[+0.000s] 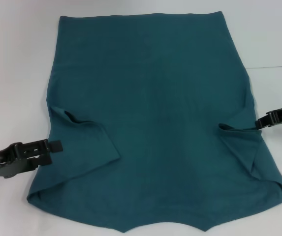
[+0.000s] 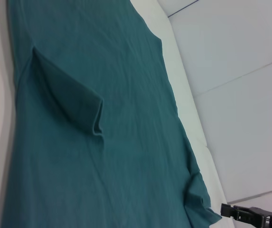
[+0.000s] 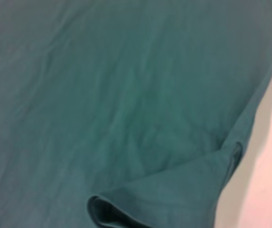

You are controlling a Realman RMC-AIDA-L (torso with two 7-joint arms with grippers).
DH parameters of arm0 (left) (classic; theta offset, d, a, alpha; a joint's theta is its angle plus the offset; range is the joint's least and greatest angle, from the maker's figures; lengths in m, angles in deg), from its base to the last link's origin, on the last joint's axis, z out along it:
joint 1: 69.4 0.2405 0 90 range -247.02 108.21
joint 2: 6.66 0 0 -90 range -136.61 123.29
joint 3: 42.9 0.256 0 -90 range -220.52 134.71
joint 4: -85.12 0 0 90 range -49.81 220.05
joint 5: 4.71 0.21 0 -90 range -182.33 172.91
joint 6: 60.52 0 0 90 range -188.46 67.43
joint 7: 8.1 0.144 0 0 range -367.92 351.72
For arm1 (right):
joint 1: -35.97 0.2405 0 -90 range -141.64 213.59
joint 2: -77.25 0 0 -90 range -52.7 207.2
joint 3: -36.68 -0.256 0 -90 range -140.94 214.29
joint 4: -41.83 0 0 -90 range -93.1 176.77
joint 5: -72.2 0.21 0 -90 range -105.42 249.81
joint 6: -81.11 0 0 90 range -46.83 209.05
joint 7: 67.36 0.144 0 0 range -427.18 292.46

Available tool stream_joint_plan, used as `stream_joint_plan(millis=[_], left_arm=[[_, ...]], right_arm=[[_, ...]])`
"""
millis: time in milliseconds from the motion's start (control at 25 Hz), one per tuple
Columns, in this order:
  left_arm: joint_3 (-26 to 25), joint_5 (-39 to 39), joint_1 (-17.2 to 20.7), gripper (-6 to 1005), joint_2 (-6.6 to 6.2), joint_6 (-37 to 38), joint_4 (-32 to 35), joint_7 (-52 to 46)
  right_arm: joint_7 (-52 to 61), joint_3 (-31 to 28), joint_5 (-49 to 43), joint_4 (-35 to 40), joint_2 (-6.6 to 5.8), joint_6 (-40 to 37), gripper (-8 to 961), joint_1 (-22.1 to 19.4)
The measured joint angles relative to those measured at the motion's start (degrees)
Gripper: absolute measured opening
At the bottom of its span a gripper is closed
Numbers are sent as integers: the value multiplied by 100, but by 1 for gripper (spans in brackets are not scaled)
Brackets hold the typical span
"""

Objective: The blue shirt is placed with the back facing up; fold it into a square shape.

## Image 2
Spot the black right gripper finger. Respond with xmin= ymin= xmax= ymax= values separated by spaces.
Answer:
xmin=220 ymin=203 xmax=240 ymax=218

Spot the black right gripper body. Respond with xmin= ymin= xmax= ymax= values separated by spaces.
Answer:
xmin=239 ymin=207 xmax=272 ymax=228

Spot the teal blue shirt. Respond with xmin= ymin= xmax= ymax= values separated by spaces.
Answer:
xmin=0 ymin=0 xmax=223 ymax=228

